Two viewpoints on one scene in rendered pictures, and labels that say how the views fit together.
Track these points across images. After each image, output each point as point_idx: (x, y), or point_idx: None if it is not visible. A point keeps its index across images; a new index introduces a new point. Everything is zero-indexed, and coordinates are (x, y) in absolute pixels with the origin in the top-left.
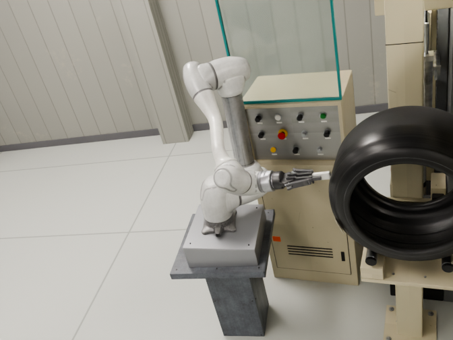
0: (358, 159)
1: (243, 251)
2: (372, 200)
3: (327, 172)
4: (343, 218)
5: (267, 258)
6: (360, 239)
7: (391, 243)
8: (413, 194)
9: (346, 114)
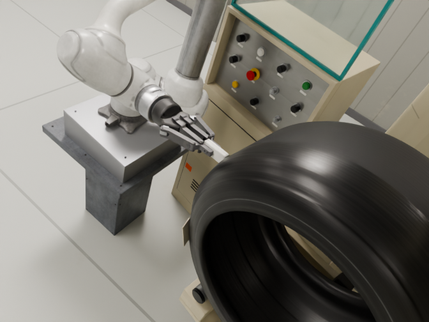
0: (260, 177)
1: (114, 160)
2: (268, 223)
3: (224, 153)
4: (192, 231)
5: (140, 183)
6: (198, 270)
7: (242, 292)
8: (322, 252)
9: (333, 104)
